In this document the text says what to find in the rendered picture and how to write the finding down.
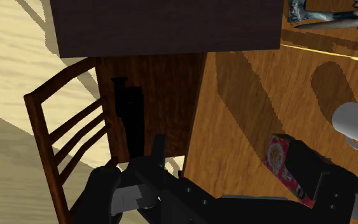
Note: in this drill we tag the brown wooden chair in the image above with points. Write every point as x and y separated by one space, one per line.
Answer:
44 145

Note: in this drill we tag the red colourful printed box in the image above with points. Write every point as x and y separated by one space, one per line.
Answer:
276 158

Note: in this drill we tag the white mug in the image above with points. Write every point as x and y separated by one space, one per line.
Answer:
350 122

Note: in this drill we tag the brown wooden table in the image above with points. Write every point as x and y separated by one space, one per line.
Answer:
228 161

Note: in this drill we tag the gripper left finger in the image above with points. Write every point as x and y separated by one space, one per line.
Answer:
178 198

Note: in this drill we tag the grey creature figure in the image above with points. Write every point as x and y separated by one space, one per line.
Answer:
330 18

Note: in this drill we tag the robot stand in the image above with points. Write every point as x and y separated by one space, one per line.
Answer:
166 28

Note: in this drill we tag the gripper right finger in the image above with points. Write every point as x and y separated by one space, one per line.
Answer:
336 186

